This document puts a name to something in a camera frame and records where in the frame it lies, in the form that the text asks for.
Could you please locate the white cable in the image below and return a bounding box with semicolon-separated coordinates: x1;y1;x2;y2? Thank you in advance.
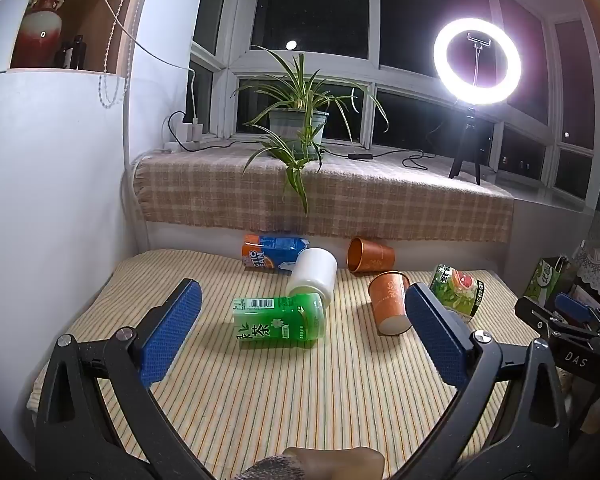
92;0;197;122

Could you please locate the green box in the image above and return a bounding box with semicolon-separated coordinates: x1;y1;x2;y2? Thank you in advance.
522;256;578;306

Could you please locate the white plastic cup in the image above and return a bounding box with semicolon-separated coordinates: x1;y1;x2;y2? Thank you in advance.
286;247;339;306

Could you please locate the dark bottle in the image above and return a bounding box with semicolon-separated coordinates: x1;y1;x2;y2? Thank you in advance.
60;35;87;70

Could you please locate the person's left hand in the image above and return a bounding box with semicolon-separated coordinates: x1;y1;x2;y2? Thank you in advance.
284;446;386;480

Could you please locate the striped mat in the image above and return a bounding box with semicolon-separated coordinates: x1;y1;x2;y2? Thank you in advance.
27;249;566;478

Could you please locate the white bead cord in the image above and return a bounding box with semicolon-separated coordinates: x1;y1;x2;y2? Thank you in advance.
99;0;142;109

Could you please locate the grey plant pot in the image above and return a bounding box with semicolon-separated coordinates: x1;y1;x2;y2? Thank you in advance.
268;108;330;153

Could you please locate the copper brown cup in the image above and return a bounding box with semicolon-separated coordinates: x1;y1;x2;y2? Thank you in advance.
346;236;396;273

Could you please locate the white charger plug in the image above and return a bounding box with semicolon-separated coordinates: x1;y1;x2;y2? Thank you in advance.
172;118;204;144

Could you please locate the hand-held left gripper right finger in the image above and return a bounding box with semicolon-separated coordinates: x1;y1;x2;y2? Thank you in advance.
395;282;571;480

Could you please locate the green fruit print cup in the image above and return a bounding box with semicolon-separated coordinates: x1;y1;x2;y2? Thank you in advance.
428;264;486;323

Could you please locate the plaid cloth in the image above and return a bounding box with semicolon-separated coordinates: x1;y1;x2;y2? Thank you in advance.
132;149;515;243

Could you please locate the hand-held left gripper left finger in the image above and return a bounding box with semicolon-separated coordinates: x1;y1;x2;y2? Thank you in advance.
35;278;206;480

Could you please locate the orange paper cup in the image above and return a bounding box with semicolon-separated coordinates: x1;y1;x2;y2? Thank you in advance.
368;271;414;337

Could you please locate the spider plant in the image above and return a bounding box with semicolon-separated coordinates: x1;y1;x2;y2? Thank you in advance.
232;46;390;217

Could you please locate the blue orange drink can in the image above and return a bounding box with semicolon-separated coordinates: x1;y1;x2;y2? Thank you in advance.
242;233;311;273

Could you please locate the red and white vase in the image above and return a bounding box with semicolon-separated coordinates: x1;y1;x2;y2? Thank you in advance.
11;0;80;68

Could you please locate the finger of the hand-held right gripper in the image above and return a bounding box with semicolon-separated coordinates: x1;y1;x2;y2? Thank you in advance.
514;296;600;343
554;292;600;328

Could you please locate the black cable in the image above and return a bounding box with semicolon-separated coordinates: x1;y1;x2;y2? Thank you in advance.
167;111;437;171

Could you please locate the ring light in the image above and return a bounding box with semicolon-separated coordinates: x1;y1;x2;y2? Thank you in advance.
432;17;522;107

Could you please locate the black tripod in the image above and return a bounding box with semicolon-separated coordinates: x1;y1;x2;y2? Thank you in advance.
448;102;483;186

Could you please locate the white window frame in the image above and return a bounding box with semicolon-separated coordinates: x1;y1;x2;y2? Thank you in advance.
190;0;600;211

